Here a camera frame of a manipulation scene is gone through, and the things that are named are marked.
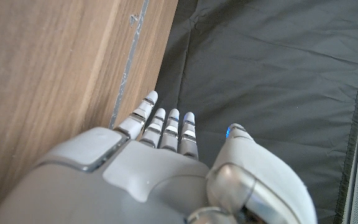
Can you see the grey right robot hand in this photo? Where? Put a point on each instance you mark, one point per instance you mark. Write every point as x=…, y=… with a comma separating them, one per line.
x=154, y=183

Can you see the grey tape marking on table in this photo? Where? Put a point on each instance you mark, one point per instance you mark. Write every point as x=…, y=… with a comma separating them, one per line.
x=129, y=59

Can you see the black fabric backdrop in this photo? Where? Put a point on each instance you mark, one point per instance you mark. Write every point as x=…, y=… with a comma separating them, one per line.
x=259, y=62

